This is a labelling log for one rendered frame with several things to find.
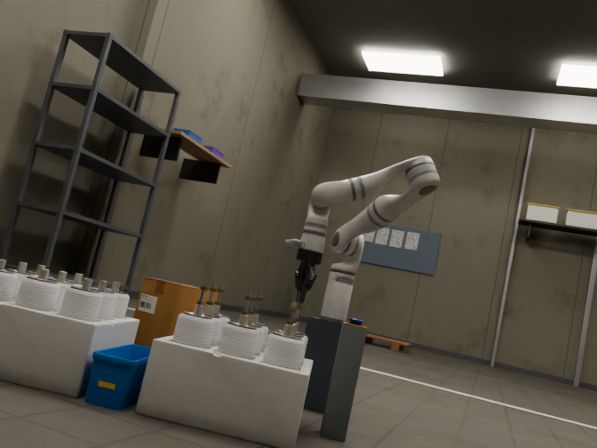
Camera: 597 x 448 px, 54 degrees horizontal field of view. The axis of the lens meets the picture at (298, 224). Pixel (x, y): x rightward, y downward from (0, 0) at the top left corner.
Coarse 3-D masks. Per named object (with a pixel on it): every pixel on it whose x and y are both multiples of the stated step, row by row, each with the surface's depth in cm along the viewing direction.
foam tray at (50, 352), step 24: (0, 312) 144; (24, 312) 144; (48, 312) 147; (0, 336) 143; (24, 336) 143; (48, 336) 143; (72, 336) 143; (96, 336) 145; (120, 336) 165; (0, 360) 142; (24, 360) 142; (48, 360) 142; (72, 360) 142; (24, 384) 141; (48, 384) 141; (72, 384) 141
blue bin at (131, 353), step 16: (96, 352) 140; (112, 352) 152; (128, 352) 165; (144, 352) 168; (96, 368) 139; (112, 368) 139; (128, 368) 139; (144, 368) 148; (96, 384) 139; (112, 384) 139; (128, 384) 139; (96, 400) 138; (112, 400) 138; (128, 400) 142
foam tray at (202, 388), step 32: (160, 352) 140; (192, 352) 140; (160, 384) 139; (192, 384) 139; (224, 384) 139; (256, 384) 138; (288, 384) 138; (160, 416) 138; (192, 416) 138; (224, 416) 138; (256, 416) 137; (288, 416) 137
